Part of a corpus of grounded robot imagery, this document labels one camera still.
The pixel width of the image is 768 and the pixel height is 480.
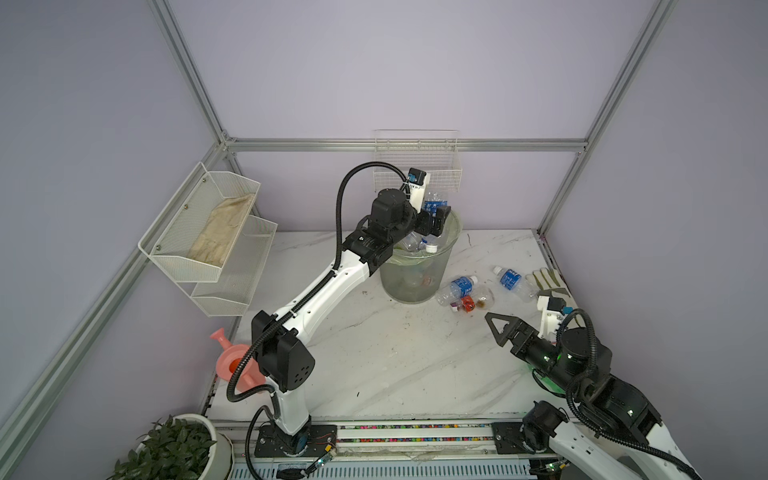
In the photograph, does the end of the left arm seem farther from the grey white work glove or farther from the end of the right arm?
the grey white work glove

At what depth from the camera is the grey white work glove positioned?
3.37ft

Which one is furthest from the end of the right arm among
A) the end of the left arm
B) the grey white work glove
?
the grey white work glove
